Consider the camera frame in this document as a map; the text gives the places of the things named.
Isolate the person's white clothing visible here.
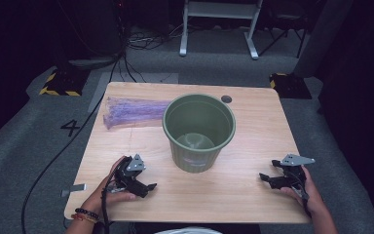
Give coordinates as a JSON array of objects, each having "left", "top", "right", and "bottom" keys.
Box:
[{"left": 155, "top": 226, "right": 222, "bottom": 234}]

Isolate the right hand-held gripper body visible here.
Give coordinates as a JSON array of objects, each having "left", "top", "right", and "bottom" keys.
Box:
[{"left": 280, "top": 153, "right": 316, "bottom": 191}]

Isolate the person's right hand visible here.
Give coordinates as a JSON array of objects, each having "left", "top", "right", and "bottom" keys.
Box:
[{"left": 280, "top": 165, "right": 328, "bottom": 216}]

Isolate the tangle of floor cables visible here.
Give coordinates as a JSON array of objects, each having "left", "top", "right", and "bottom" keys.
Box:
[{"left": 125, "top": 23, "right": 183, "bottom": 52}]

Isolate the left hand-held gripper black cable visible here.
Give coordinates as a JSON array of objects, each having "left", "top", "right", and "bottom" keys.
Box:
[{"left": 100, "top": 159, "right": 126, "bottom": 234}]

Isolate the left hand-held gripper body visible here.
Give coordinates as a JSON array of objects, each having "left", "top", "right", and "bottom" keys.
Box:
[{"left": 112, "top": 153, "right": 149, "bottom": 199}]

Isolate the long black floor cable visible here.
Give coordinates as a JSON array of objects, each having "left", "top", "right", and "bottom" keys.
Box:
[{"left": 20, "top": 53, "right": 126, "bottom": 234}]

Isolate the person's left hand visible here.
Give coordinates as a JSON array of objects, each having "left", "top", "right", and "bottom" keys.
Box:
[{"left": 80, "top": 155, "right": 138, "bottom": 216}]

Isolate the green plastic trash bin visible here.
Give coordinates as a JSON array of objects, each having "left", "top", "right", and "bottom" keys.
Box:
[{"left": 162, "top": 93, "right": 237, "bottom": 174}]

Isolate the black yellow striped stand base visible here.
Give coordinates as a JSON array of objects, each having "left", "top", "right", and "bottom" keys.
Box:
[
  {"left": 269, "top": 72, "right": 313, "bottom": 100},
  {"left": 38, "top": 66, "right": 91, "bottom": 98}
]

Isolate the right hand-held gripper black cable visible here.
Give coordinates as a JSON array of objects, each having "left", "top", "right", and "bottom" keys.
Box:
[{"left": 291, "top": 169, "right": 314, "bottom": 218}]

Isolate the grey column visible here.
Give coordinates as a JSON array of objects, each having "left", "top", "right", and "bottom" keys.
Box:
[{"left": 293, "top": 0, "right": 355, "bottom": 79}]

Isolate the black bead bracelet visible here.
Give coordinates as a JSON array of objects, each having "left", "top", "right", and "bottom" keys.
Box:
[{"left": 74, "top": 208, "right": 100, "bottom": 220}]

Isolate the grey table foot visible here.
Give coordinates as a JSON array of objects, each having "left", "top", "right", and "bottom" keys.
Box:
[{"left": 60, "top": 183, "right": 88, "bottom": 198}]

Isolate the hand-held gripper black cable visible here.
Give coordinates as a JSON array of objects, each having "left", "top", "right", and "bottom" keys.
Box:
[
  {"left": 100, "top": 159, "right": 126, "bottom": 234},
  {"left": 291, "top": 169, "right": 314, "bottom": 218}
]

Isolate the orange string bracelet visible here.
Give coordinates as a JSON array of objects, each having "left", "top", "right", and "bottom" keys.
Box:
[{"left": 70, "top": 214, "right": 98, "bottom": 224}]

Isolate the white metal desk frame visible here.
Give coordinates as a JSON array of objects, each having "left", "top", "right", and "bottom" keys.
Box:
[{"left": 178, "top": 0, "right": 264, "bottom": 60}]

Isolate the purple plastic trash bag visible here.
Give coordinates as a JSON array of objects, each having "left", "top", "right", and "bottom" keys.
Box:
[{"left": 102, "top": 96, "right": 173, "bottom": 131}]

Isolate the black tripod stand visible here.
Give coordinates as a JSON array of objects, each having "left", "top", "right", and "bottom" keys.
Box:
[{"left": 258, "top": 4, "right": 308, "bottom": 59}]

